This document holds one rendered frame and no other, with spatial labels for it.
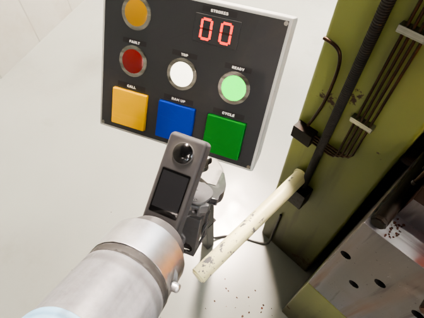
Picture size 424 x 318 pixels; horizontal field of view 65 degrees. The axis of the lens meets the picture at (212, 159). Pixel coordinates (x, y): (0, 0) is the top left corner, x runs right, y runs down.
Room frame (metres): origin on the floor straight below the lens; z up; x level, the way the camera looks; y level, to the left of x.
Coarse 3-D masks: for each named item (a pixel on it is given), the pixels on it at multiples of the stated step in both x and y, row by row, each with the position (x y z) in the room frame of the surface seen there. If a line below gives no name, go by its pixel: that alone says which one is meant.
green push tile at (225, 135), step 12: (216, 120) 0.40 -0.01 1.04; (228, 120) 0.40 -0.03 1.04; (204, 132) 0.40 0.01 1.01; (216, 132) 0.39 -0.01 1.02; (228, 132) 0.39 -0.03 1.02; (240, 132) 0.38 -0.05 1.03; (216, 144) 0.38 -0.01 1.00; (228, 144) 0.37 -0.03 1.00; (240, 144) 0.37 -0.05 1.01; (228, 156) 0.36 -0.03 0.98
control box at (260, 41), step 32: (128, 0) 0.56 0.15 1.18; (160, 0) 0.54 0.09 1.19; (192, 0) 0.53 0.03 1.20; (128, 32) 0.53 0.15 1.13; (160, 32) 0.52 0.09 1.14; (192, 32) 0.50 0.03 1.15; (256, 32) 0.47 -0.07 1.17; (288, 32) 0.46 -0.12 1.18; (160, 64) 0.49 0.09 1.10; (192, 64) 0.47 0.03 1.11; (224, 64) 0.46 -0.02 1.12; (256, 64) 0.45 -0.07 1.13; (160, 96) 0.46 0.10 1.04; (192, 96) 0.44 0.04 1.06; (224, 96) 0.43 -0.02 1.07; (256, 96) 0.42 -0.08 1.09; (128, 128) 0.44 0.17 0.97; (256, 128) 0.38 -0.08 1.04; (224, 160) 0.36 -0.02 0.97; (256, 160) 0.36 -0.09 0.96
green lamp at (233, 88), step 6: (228, 78) 0.44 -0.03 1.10; (234, 78) 0.44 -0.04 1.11; (240, 78) 0.44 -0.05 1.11; (222, 84) 0.44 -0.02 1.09; (228, 84) 0.44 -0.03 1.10; (234, 84) 0.43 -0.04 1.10; (240, 84) 0.43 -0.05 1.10; (222, 90) 0.43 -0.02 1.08; (228, 90) 0.43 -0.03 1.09; (234, 90) 0.43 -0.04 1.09; (240, 90) 0.43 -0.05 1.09; (228, 96) 0.43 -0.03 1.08; (234, 96) 0.42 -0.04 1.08; (240, 96) 0.42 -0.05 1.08
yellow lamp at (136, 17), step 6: (132, 0) 0.55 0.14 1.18; (138, 0) 0.55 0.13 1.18; (126, 6) 0.55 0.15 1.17; (132, 6) 0.55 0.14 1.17; (138, 6) 0.54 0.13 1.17; (144, 6) 0.54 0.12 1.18; (126, 12) 0.55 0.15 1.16; (132, 12) 0.54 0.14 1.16; (138, 12) 0.54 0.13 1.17; (144, 12) 0.54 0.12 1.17; (126, 18) 0.54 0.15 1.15; (132, 18) 0.54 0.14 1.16; (138, 18) 0.53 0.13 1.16; (144, 18) 0.53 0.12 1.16; (132, 24) 0.53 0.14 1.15; (138, 24) 0.53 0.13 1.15
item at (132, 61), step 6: (126, 54) 0.51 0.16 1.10; (132, 54) 0.51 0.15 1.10; (138, 54) 0.51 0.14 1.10; (126, 60) 0.51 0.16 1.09; (132, 60) 0.50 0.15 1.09; (138, 60) 0.50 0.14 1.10; (126, 66) 0.50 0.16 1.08; (132, 66) 0.50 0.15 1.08; (138, 66) 0.49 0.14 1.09; (132, 72) 0.49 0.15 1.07; (138, 72) 0.49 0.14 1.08
